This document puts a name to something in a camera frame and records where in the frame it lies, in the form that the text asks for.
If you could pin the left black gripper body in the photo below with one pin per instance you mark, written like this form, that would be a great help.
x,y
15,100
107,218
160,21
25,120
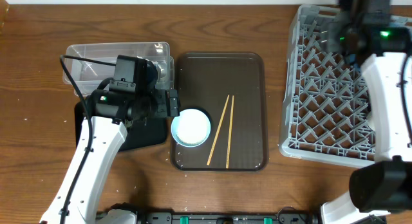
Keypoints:
x,y
152,107

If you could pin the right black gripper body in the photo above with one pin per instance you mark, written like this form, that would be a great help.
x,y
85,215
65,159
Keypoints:
x,y
337,38

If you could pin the light blue small bowl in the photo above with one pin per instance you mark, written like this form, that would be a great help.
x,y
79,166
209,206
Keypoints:
x,y
191,128

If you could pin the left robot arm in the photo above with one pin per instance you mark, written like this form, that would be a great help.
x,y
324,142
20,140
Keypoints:
x,y
101,137

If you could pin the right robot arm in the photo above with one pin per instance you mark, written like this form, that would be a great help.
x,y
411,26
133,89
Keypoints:
x,y
385,186

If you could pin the grey dishwasher rack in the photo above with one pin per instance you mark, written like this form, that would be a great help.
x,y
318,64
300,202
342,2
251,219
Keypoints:
x,y
324,116

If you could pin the black plastic bin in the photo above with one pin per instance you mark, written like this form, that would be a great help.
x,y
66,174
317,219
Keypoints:
x,y
140,134

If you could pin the clear plastic bin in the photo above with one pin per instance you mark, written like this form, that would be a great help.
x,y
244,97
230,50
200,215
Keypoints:
x,y
88,75

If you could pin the dark brown serving tray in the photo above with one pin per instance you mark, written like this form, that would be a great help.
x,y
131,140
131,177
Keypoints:
x,y
203,81

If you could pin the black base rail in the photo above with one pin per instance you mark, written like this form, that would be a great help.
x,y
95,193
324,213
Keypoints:
x,y
282,217

